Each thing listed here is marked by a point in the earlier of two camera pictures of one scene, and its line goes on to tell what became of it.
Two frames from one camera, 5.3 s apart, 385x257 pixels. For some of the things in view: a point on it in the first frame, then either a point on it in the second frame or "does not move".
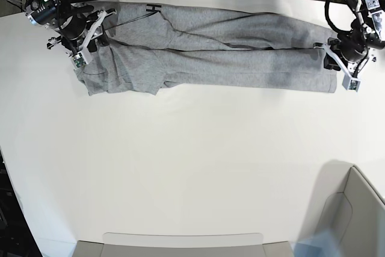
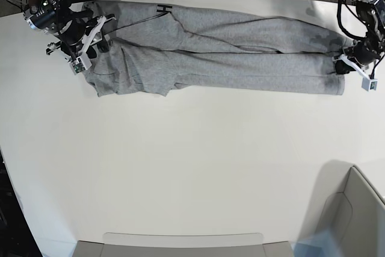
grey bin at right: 344,203 does not move
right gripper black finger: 329,63 -> 342,68
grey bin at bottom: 181,244 does not move
